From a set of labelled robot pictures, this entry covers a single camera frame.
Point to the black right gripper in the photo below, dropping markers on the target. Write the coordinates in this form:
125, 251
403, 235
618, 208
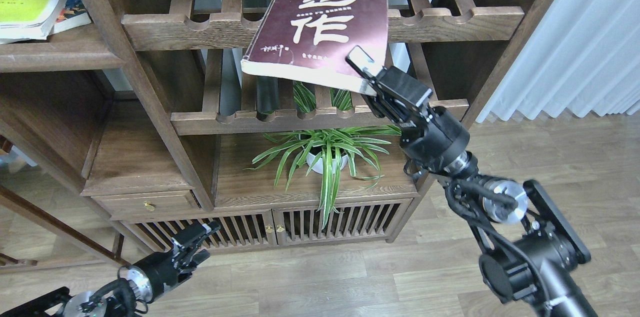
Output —
430, 136

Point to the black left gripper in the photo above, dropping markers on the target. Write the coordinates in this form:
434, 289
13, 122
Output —
160, 272

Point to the maroon book white characters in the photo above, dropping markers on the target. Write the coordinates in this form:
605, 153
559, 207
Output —
309, 40

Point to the green cover picture book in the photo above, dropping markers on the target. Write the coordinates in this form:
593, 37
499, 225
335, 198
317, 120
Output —
73, 14

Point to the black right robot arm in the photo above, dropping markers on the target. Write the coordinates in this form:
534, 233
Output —
528, 247

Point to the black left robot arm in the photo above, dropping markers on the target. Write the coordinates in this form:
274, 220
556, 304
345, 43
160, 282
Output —
115, 299

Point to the brass drawer knob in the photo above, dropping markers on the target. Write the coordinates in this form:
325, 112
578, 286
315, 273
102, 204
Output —
150, 207

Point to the green spider plant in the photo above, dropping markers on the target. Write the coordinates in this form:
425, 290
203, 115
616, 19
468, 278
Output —
360, 144

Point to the white plant pot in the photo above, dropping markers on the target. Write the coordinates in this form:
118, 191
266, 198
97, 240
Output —
315, 163

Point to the dark wooden bookshelf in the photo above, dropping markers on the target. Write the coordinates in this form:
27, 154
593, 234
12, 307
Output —
133, 108

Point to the white pleated curtain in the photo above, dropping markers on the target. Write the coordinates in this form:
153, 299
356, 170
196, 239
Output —
583, 58

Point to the dark wooden chair frame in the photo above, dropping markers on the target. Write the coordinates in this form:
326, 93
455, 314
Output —
40, 217

